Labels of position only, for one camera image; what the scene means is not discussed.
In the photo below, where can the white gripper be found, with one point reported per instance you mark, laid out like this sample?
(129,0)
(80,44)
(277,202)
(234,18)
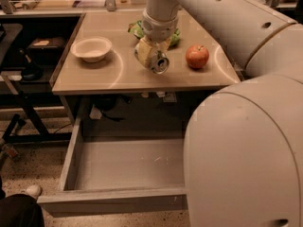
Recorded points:
(156,28)

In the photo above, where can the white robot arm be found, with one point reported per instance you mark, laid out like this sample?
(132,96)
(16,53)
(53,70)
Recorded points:
(243,150)

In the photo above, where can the open grey top drawer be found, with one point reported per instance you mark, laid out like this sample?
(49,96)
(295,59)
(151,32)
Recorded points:
(128,167)

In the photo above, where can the green chip bag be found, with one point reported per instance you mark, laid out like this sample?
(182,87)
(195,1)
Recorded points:
(135,28)

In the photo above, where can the red apple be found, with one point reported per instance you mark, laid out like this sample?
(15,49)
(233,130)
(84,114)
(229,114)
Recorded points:
(197,56)

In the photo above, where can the grey cabinet desk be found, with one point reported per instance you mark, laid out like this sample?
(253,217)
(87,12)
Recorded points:
(122,73)

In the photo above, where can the white paper bowl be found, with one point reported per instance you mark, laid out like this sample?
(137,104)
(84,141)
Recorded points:
(91,49)

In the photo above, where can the black box on shelf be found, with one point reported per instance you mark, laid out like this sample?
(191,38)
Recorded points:
(50,48)

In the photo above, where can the white shoe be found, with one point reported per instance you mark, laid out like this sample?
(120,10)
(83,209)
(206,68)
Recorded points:
(34,191)

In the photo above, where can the dark trouser leg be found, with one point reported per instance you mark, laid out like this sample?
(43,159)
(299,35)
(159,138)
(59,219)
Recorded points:
(20,210)

